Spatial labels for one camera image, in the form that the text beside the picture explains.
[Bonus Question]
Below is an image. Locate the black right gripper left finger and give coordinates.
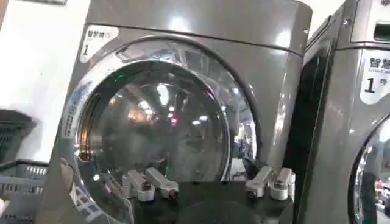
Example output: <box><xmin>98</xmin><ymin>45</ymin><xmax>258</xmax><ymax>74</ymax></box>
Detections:
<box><xmin>121</xmin><ymin>166</ymin><xmax>180</xmax><ymax>203</ymax></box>

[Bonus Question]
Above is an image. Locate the dark plastic laundry basket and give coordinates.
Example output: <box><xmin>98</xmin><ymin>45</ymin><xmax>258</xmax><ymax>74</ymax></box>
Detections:
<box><xmin>0</xmin><ymin>109</ymin><xmax>37</xmax><ymax>165</ymax></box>

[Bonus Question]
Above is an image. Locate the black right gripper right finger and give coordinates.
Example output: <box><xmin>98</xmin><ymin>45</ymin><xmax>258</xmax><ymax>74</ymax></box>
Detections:
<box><xmin>242</xmin><ymin>157</ymin><xmax>296</xmax><ymax>201</ymax></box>

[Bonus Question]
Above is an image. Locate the round glass dryer door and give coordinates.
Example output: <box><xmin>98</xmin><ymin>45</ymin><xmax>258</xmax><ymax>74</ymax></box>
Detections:
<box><xmin>59</xmin><ymin>38</ymin><xmax>259</xmax><ymax>224</ymax></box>
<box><xmin>347</xmin><ymin>114</ymin><xmax>390</xmax><ymax>224</ymax></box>

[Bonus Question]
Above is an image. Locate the grey dryer with round door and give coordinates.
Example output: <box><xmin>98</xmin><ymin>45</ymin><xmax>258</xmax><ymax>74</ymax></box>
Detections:
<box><xmin>38</xmin><ymin>0</ymin><xmax>313</xmax><ymax>224</ymax></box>
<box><xmin>294</xmin><ymin>0</ymin><xmax>390</xmax><ymax>224</ymax></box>

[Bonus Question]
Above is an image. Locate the grey plastic laundry basket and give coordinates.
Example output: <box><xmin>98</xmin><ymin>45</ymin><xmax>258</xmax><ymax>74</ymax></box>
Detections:
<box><xmin>0</xmin><ymin>159</ymin><xmax>49</xmax><ymax>224</ymax></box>

